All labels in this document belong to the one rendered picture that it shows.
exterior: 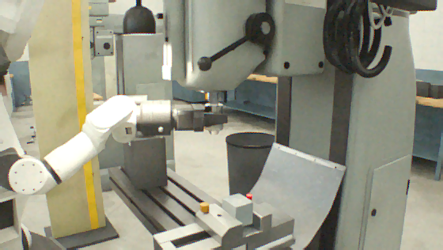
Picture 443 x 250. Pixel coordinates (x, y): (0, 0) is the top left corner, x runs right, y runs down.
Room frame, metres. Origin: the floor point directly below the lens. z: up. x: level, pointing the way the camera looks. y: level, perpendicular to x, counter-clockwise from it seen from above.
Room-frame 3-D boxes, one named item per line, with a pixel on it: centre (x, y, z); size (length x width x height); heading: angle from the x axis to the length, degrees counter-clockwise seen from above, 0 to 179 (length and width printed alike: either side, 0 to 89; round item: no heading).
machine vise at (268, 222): (0.73, -0.02, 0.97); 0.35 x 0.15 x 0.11; 122
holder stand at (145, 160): (1.22, 0.29, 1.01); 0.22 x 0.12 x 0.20; 26
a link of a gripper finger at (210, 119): (0.80, 0.01, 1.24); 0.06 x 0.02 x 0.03; 99
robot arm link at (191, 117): (0.82, 0.10, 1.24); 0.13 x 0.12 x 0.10; 9
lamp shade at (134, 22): (0.73, 0.17, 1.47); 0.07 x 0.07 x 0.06
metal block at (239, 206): (0.74, -0.05, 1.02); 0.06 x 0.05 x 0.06; 32
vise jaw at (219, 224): (0.71, 0.00, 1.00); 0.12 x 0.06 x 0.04; 32
